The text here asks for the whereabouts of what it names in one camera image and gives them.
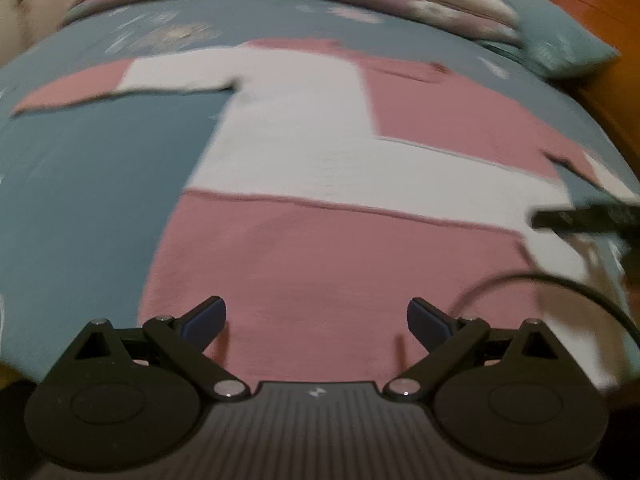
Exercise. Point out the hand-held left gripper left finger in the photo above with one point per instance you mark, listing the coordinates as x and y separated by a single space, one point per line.
205 320

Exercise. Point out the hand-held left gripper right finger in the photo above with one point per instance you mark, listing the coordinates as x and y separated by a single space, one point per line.
427 325

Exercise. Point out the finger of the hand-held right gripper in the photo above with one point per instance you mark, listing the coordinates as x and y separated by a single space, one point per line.
570 220

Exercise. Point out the pink and white knit sweater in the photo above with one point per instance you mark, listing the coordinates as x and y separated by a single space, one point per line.
325 260

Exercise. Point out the teal printed pillow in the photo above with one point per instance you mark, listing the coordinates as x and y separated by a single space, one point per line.
555 35

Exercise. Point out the wooden bed headboard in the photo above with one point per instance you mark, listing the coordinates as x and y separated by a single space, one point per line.
610 20

